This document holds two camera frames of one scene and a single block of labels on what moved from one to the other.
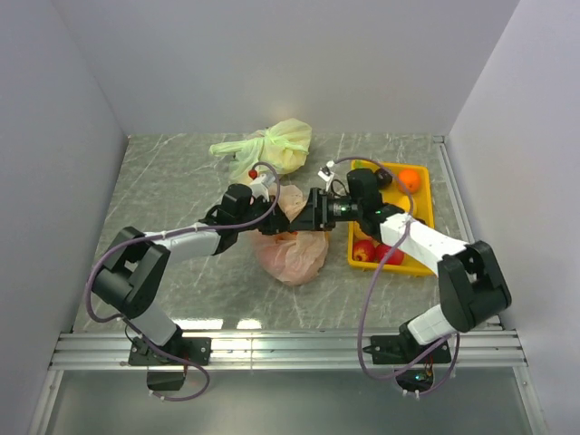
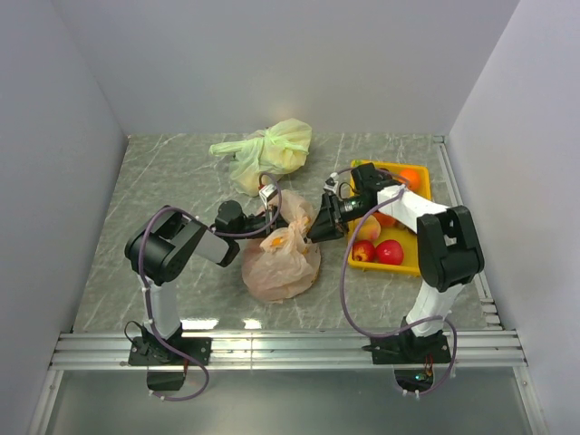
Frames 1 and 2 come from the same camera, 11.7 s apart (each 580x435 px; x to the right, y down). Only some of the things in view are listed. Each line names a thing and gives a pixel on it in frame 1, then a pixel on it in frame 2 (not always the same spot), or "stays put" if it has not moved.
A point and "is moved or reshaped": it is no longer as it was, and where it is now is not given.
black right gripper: (315, 215) → (330, 222)
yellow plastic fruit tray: (410, 191) stays put
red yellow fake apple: (363, 250) stays put
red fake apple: (396, 258) stays put
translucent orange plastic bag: (294, 257) is moved or reshaped
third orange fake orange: (410, 179) stays put
